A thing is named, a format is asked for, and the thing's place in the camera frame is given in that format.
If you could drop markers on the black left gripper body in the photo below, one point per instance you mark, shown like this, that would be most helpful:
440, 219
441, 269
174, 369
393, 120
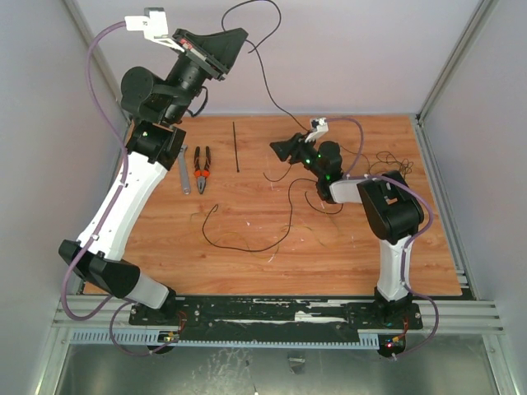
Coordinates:
189, 52

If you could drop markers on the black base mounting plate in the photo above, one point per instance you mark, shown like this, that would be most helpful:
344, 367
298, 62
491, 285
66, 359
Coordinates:
244, 319

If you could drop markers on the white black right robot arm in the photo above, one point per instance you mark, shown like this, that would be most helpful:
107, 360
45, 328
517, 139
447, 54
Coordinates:
392, 212

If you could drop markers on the aluminium frame rail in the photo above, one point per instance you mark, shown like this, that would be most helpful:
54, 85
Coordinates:
468, 313

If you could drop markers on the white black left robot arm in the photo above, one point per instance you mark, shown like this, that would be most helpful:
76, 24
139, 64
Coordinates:
157, 106

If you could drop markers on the orange black pliers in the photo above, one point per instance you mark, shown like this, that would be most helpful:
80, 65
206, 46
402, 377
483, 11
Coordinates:
201, 173

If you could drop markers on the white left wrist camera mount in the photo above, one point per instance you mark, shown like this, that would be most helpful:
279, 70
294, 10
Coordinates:
154, 26

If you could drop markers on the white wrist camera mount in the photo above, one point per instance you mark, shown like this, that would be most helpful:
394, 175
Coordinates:
154, 26
318, 127

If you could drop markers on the black zip tie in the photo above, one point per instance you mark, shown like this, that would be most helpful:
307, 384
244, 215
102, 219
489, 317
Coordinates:
235, 147

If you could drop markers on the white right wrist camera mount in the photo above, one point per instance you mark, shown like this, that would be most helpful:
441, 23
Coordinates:
318, 127

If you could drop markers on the silver adjustable wrench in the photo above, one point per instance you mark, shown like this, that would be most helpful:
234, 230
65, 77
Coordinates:
184, 174

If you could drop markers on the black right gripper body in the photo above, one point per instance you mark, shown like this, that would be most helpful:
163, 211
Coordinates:
295, 147

